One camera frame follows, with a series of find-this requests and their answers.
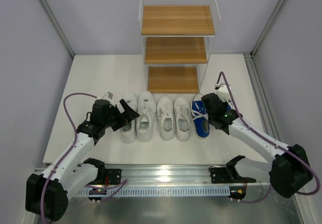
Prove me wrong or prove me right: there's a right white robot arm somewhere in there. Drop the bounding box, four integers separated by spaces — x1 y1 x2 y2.
201 93 314 198

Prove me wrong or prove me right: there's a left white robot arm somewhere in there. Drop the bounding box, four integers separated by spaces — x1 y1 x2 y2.
25 98 140 221

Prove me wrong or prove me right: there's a leftmost white sneaker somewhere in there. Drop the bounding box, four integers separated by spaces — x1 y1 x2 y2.
121 92 137 143

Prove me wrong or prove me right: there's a white lace sneaker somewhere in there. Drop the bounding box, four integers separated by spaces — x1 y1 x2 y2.
156 96 175 141
174 97 191 141

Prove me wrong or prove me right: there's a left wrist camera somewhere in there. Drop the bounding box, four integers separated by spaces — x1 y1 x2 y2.
96 92 114 104

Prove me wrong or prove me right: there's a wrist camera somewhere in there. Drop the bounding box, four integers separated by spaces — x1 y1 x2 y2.
215 83 230 102
96 92 114 104

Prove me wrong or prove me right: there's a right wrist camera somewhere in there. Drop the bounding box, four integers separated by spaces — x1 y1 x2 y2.
215 83 230 102

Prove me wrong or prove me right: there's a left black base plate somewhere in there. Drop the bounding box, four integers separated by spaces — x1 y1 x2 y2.
102 169 122 186

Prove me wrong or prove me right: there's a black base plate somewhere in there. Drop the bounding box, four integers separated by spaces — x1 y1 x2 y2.
208 166 231 184
102 169 122 186

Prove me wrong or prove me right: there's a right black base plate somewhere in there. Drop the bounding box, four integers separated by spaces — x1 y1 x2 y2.
208 166 231 184

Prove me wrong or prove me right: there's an aluminium mounting rail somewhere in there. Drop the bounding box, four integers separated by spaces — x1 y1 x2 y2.
35 163 275 184

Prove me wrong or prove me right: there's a slotted cable duct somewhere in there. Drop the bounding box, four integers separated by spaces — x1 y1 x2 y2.
76 185 230 198

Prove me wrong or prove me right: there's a white wire shoe shelf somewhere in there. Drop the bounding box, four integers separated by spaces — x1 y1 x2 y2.
139 0 221 94

